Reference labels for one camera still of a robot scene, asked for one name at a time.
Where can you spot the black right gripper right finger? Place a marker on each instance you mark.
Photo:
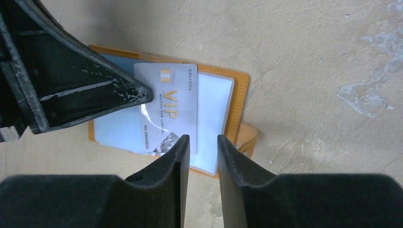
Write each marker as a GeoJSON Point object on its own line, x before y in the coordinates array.
{"type": "Point", "coordinates": [253, 197]}

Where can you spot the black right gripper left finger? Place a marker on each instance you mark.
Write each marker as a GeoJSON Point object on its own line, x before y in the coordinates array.
{"type": "Point", "coordinates": [154, 197]}

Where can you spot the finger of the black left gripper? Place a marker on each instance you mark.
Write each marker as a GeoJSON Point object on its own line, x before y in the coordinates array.
{"type": "Point", "coordinates": [49, 80]}

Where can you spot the silver VIP card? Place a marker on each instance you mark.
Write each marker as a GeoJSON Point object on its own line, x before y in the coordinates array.
{"type": "Point", "coordinates": [173, 110]}

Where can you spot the orange leather card holder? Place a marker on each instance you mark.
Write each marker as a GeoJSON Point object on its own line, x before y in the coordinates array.
{"type": "Point", "coordinates": [111, 130]}

